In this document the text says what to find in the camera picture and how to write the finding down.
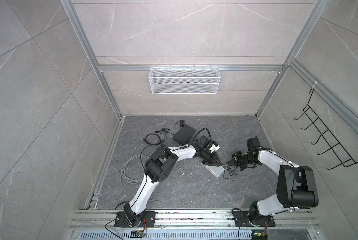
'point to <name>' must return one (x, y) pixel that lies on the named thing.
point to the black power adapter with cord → (166, 130)
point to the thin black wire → (229, 168)
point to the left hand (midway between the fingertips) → (222, 163)
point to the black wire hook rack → (345, 159)
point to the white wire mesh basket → (184, 80)
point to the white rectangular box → (216, 171)
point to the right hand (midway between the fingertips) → (226, 159)
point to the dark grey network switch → (184, 135)
